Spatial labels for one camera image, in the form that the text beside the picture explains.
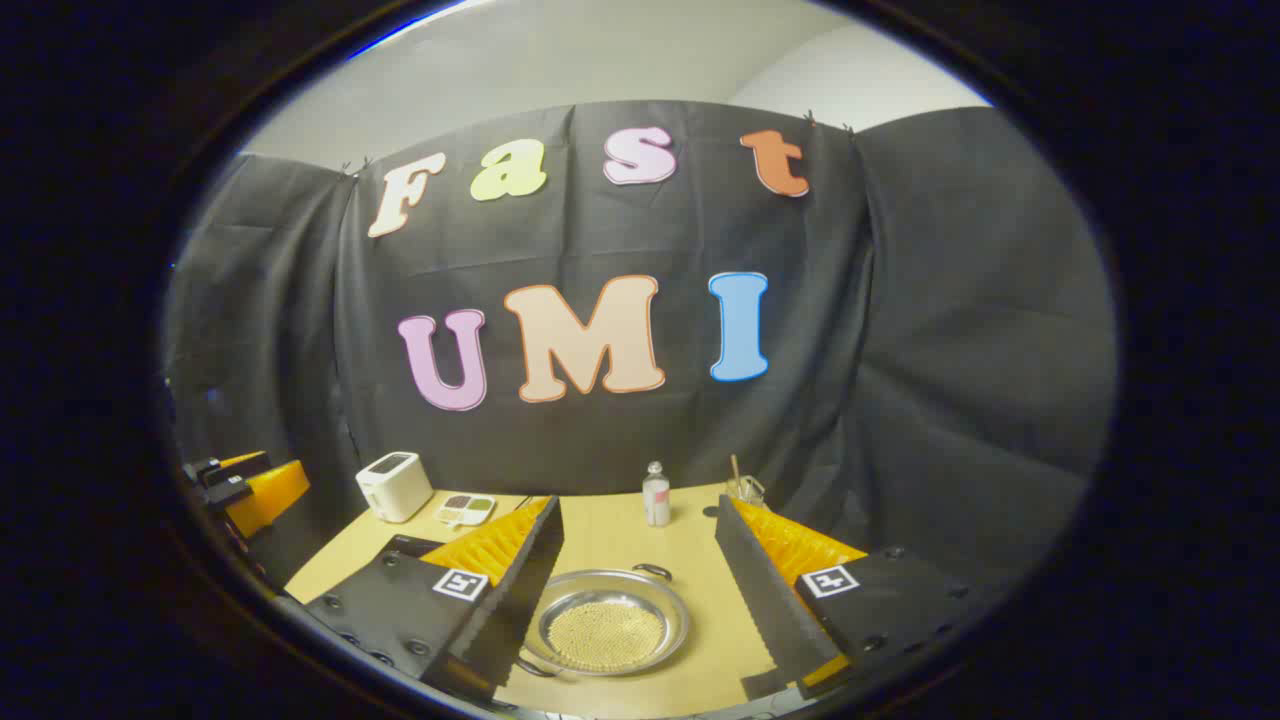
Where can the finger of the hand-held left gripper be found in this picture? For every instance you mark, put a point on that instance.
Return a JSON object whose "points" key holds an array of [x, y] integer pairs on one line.
{"points": [[270, 495], [215, 468]]}

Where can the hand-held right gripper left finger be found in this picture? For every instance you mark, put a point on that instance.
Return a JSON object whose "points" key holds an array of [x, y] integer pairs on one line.
{"points": [[520, 590]]}

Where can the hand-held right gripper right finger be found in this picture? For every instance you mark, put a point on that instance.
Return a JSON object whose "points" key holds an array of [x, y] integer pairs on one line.
{"points": [[760, 600]]}

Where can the stainless steel pot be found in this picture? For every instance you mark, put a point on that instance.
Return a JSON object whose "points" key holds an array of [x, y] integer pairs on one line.
{"points": [[665, 600]]}

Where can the pile of yellow soybeans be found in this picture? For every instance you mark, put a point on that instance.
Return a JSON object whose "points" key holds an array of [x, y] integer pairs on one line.
{"points": [[605, 635]]}

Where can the white divided dish of beans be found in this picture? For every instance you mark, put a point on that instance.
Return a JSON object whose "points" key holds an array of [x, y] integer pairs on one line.
{"points": [[466, 509]]}

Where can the glass cup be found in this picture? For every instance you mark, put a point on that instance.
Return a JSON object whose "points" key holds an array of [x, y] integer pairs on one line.
{"points": [[748, 493]]}

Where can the white toaster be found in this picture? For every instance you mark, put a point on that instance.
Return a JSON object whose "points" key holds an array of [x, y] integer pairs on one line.
{"points": [[392, 485]]}

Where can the small clear bottle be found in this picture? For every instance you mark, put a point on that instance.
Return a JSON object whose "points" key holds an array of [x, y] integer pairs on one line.
{"points": [[656, 500]]}

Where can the black backdrop cloth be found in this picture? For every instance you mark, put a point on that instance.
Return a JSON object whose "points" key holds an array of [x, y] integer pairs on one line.
{"points": [[900, 350]]}

